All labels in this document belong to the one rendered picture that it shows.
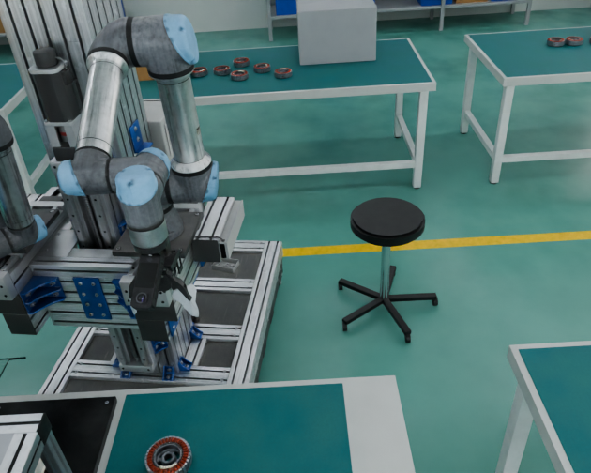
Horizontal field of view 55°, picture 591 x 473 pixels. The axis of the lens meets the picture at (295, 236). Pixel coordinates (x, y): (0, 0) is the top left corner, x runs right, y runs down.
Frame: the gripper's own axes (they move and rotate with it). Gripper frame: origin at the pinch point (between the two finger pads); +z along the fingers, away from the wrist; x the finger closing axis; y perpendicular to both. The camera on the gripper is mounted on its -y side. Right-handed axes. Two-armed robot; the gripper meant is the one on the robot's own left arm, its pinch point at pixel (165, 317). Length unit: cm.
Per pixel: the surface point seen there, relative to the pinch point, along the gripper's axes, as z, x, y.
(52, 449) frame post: 14.3, 19.2, -24.8
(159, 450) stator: 37.5, 6.3, -8.1
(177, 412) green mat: 40.4, 6.2, 5.4
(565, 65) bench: 40, -160, 274
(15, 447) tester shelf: 4.0, 19.8, -31.5
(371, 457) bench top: 41, -46, -4
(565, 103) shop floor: 115, -205, 394
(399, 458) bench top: 41, -53, -4
